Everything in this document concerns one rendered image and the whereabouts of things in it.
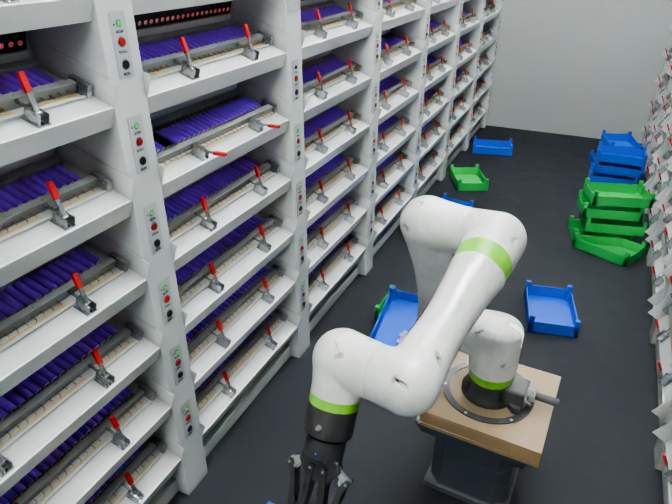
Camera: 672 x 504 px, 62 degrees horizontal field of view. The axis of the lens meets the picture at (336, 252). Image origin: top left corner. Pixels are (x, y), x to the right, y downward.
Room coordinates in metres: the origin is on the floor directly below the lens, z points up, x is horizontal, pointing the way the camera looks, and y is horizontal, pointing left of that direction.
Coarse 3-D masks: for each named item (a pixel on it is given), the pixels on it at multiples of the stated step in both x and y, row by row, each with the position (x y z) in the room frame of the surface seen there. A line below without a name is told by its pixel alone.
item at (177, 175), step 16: (208, 96) 1.66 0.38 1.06; (256, 96) 1.80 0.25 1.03; (272, 96) 1.77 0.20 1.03; (160, 112) 1.47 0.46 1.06; (288, 112) 1.75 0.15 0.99; (272, 128) 1.66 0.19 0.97; (224, 144) 1.47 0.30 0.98; (240, 144) 1.50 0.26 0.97; (256, 144) 1.59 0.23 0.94; (176, 160) 1.33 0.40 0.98; (192, 160) 1.35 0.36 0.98; (208, 160) 1.37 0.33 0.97; (224, 160) 1.44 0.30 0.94; (160, 176) 1.20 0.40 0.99; (176, 176) 1.26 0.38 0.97; (192, 176) 1.32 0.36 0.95
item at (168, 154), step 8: (256, 112) 1.67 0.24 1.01; (264, 112) 1.71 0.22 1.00; (232, 120) 1.57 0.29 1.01; (240, 120) 1.59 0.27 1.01; (216, 128) 1.50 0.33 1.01; (224, 128) 1.51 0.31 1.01; (232, 128) 1.55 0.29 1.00; (200, 136) 1.43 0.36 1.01; (208, 136) 1.45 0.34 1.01; (216, 136) 1.49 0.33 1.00; (184, 144) 1.37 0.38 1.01; (200, 144) 1.41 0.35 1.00; (160, 152) 1.30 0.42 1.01; (168, 152) 1.31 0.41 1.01; (176, 152) 1.33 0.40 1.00; (160, 160) 1.28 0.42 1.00
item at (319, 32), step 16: (304, 0) 2.22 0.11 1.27; (320, 0) 2.34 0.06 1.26; (336, 0) 2.45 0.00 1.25; (304, 16) 2.11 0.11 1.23; (320, 16) 2.02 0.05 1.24; (336, 16) 2.23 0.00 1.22; (352, 16) 2.25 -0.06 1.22; (368, 16) 2.39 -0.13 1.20; (304, 32) 1.83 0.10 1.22; (320, 32) 2.00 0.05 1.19; (336, 32) 2.12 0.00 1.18; (352, 32) 2.20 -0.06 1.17; (368, 32) 2.37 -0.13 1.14; (304, 48) 1.86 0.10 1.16; (320, 48) 1.98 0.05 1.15
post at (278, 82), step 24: (240, 0) 1.82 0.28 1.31; (264, 0) 1.78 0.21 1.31; (288, 24) 1.77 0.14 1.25; (288, 48) 1.76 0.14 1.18; (288, 72) 1.76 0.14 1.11; (288, 96) 1.75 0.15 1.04; (264, 144) 1.79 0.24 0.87; (288, 144) 1.76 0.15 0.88; (288, 192) 1.76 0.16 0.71; (288, 264) 1.77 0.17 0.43
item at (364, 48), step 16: (352, 0) 2.43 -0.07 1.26; (368, 0) 2.40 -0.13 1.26; (352, 48) 2.42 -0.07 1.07; (368, 48) 2.39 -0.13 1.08; (352, 96) 2.42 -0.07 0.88; (368, 96) 2.39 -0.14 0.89; (352, 144) 2.42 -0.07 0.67; (368, 144) 2.39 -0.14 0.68; (368, 176) 2.39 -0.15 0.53; (368, 192) 2.39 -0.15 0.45; (368, 208) 2.40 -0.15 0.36; (368, 224) 2.40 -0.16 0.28; (368, 256) 2.41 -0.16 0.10
